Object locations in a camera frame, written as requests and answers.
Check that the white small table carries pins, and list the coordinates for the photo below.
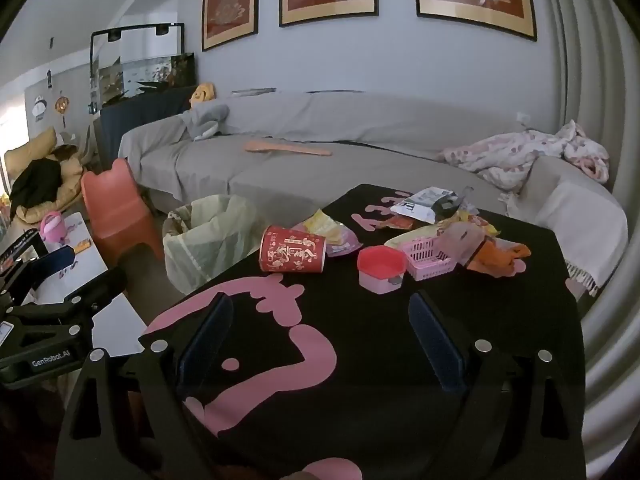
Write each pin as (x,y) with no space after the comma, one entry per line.
(117,320)

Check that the pale yellow wrapper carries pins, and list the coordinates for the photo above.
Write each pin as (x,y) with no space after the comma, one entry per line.
(410,236)

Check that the grey plush toy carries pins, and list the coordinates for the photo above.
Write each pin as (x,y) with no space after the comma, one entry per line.
(205,120)

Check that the red paper cup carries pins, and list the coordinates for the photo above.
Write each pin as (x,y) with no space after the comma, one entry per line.
(292,252)

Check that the orange wrapper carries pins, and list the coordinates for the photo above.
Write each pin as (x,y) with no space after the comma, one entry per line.
(502,257)

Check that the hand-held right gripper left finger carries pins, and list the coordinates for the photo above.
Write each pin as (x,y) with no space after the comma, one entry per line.
(207,340)

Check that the pink toy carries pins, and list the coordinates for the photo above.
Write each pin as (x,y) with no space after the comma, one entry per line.
(52,227)

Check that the pink plastic basket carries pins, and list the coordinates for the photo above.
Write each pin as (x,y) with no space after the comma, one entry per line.
(425,256)

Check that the white snack packet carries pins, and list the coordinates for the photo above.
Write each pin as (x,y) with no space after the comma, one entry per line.
(412,211)

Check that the wooden back scratcher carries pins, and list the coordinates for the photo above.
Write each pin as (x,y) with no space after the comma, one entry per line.
(285,148)

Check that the orange child chair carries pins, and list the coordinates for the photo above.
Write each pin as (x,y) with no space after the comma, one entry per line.
(122,210)

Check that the black pink printed tablecloth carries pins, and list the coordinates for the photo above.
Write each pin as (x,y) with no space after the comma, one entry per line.
(350,320)

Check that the wicker bin with bag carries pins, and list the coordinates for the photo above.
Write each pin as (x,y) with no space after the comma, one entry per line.
(210,245)

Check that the black silver packet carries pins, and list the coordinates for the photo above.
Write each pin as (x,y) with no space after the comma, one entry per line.
(442,199)

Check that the grey covered sofa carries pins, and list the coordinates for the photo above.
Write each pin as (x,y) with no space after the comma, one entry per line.
(350,125)

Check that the pink box with red lid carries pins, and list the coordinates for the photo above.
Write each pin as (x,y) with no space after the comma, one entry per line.
(380,267)

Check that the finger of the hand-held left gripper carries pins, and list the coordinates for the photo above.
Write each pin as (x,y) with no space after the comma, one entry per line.
(55,262)
(95,290)

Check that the dark tank cabinet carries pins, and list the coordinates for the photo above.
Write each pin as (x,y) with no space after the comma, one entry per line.
(135,112)

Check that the yellow floor cushion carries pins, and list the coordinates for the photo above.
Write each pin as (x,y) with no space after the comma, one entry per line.
(70,180)

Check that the black clothing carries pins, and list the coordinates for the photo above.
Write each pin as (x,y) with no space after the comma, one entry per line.
(35,182)

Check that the yellow plush toy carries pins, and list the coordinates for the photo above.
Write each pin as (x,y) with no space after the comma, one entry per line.
(204,95)

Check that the orange lantern wall ornament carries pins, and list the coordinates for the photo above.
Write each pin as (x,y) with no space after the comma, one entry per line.
(61,106)

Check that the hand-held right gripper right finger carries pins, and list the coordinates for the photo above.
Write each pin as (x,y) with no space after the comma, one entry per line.
(435,345)

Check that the pale ribbed curtain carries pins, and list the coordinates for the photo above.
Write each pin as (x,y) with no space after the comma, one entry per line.
(600,60)

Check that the floral pink white blanket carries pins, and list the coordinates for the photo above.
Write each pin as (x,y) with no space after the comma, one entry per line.
(520,152)

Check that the glass fish tank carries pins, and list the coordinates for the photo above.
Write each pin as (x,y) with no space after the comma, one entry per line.
(145,75)

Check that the white fringed throw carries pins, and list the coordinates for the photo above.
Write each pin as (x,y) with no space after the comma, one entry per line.
(575,220)

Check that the white wall sticker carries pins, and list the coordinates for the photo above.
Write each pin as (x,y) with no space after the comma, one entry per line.
(39,109)

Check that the yellow snack wrapper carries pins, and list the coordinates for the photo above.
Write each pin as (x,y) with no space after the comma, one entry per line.
(320,222)

